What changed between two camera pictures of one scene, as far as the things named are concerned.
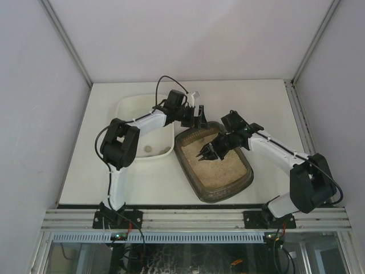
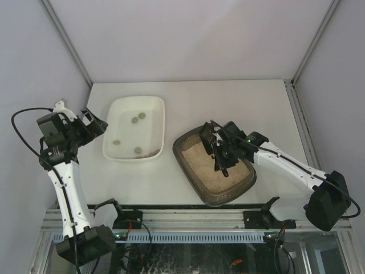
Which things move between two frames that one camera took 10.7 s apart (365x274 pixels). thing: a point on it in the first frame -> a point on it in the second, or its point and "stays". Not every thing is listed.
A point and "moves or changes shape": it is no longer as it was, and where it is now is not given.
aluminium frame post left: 67,39 stays
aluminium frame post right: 318,35 stays
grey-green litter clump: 166,149 -> 152,154
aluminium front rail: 200,220 stays
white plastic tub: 156,142 moves or changes shape
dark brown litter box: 215,180 stays
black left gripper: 193,117 -> 89,125
